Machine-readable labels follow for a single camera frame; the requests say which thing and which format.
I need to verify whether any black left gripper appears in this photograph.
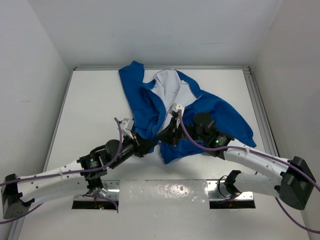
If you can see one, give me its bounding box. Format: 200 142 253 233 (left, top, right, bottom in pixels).
108 129 156 169

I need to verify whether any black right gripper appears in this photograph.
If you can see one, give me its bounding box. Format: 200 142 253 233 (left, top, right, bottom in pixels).
155 116 207 147

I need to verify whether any blue zip-up fleece jacket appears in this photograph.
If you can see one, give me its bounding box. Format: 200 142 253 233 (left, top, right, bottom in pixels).
118 61 256 148

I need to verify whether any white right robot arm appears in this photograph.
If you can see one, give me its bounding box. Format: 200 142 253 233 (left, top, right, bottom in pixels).
156 113 316 210

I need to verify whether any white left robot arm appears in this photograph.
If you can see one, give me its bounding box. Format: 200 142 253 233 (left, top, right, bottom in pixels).
0 132 157 224

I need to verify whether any metal base mounting plate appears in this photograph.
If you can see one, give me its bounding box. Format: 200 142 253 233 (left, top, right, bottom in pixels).
74 179 255 202

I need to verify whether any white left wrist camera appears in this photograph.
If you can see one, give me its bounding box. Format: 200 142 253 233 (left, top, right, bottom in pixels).
120 118 134 134

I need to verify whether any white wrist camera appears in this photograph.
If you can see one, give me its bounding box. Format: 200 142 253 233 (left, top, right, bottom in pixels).
168 103 185 115
120 118 134 134

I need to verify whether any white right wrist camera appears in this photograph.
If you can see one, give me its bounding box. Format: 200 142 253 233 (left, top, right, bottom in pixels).
168 103 185 115

